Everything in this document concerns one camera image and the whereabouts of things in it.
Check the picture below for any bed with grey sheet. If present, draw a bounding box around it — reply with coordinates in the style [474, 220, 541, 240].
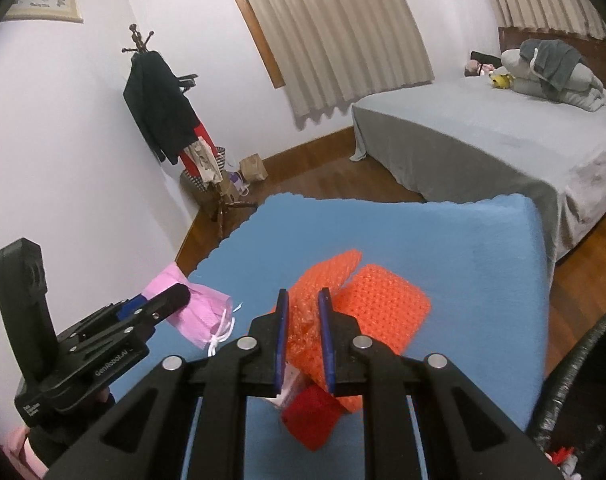
[350, 77, 606, 263]

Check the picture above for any small white purple bag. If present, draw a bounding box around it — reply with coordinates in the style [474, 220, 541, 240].
[228, 170, 251, 197]

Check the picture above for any pink face mask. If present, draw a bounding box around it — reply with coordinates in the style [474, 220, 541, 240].
[142, 262, 244, 358]

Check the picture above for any brown paper bag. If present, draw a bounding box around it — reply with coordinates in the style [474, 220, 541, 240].
[239, 153, 269, 182]

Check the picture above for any blue blanket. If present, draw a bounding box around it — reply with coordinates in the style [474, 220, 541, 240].
[180, 194, 551, 480]

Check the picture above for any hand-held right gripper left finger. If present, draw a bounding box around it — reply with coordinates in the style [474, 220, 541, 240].
[43, 288, 290, 480]

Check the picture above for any dark grey garment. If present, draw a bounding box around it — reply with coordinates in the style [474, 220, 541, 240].
[520, 38, 584, 92]

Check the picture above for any black jacket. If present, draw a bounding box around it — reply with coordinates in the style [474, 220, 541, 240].
[123, 51, 201, 166]

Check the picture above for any red white wrapper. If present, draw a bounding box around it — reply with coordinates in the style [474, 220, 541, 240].
[545, 445, 578, 476]

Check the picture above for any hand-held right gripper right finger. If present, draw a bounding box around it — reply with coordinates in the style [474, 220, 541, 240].
[317, 287, 566, 480]

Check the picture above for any wooden window frame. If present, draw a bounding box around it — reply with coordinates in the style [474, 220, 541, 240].
[218, 0, 286, 90]

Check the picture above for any folded grey duvet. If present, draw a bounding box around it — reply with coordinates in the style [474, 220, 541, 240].
[500, 47, 606, 113]

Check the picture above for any orange bubble wrap sheet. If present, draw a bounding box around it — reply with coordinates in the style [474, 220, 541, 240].
[285, 249, 432, 413]

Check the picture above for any red garment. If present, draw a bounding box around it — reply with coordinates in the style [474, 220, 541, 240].
[180, 120, 211, 181]

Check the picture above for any waste bin with black liner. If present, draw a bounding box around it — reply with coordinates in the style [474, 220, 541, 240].
[525, 310, 606, 480]

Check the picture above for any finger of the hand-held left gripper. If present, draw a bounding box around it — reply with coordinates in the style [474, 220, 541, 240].
[116, 283, 191, 342]
[78, 296, 151, 333]

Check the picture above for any pink doll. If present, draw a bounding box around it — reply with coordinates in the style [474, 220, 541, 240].
[464, 59, 498, 78]

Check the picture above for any wooden coat rack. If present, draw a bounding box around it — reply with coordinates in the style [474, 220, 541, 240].
[122, 24, 258, 237]

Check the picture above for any checkered bag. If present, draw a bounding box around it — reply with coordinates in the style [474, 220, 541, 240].
[180, 146, 229, 196]

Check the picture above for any red plastic bag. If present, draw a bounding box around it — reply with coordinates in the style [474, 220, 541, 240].
[282, 387, 349, 452]

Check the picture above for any dark wooden headboard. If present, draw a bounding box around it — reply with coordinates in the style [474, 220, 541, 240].
[498, 26, 606, 68]

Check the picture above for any beige cloth bag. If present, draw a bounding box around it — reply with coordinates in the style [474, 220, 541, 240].
[185, 140, 224, 186]

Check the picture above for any wide beige curtain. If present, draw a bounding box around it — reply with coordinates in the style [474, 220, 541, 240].
[228, 0, 435, 121]

